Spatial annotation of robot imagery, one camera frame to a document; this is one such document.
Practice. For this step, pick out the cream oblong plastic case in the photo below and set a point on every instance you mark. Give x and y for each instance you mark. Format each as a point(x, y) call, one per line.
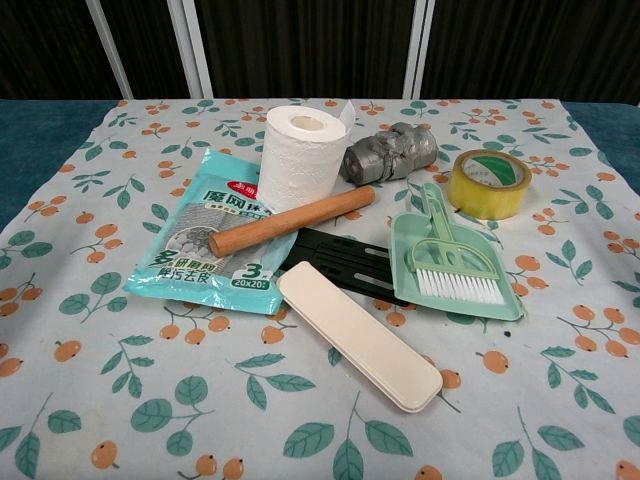
point(360, 337)

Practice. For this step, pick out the white toilet paper roll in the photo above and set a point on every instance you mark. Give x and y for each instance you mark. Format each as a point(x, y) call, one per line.
point(299, 160)

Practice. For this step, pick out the mint green dustpan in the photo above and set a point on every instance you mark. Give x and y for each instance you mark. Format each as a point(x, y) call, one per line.
point(450, 300)

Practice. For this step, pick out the white frame post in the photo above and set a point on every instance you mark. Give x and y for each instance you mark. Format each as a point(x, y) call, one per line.
point(419, 47)
point(192, 47)
point(109, 47)

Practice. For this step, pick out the leaf and fruit print tablecloth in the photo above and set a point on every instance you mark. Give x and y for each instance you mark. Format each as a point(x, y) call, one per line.
point(150, 380)

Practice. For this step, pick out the transparent packing tape roll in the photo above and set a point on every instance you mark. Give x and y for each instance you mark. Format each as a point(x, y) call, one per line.
point(487, 186)

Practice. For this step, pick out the wooden rolling pin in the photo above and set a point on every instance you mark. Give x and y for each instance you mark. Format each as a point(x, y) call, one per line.
point(292, 221)

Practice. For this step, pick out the mint green hand brush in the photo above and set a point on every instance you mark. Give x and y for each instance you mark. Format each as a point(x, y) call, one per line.
point(452, 270)

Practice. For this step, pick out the teal cleaning cloth packet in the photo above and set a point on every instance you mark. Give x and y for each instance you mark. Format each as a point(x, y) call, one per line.
point(200, 235)

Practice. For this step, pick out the black slotted plastic holder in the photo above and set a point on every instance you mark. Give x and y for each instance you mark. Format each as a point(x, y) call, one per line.
point(345, 265)

